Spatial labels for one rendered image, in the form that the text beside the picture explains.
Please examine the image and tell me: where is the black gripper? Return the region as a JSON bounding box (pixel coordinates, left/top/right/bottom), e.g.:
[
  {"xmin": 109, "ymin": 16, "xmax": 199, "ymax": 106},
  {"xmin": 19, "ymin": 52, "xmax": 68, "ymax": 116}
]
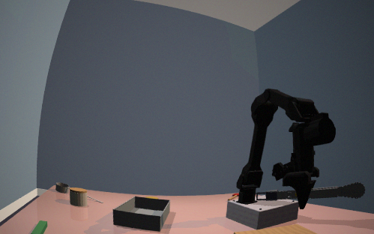
[{"xmin": 283, "ymin": 146, "xmax": 319, "ymax": 209}]

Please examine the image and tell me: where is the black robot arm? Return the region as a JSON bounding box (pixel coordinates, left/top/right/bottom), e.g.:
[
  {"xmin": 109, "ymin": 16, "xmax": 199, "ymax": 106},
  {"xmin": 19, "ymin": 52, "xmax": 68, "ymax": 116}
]
[{"xmin": 236, "ymin": 88, "xmax": 336, "ymax": 205}]

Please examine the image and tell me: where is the grey saucepan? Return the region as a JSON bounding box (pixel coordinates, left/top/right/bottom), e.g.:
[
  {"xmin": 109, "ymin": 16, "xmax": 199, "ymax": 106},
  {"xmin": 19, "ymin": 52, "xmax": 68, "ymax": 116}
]
[{"xmin": 55, "ymin": 182, "xmax": 103, "ymax": 203}]

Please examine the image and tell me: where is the light brown wooden board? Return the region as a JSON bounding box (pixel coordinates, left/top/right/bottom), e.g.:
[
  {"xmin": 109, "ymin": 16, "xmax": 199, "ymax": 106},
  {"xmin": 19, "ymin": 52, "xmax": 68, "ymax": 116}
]
[{"xmin": 234, "ymin": 224, "xmax": 316, "ymax": 234}]

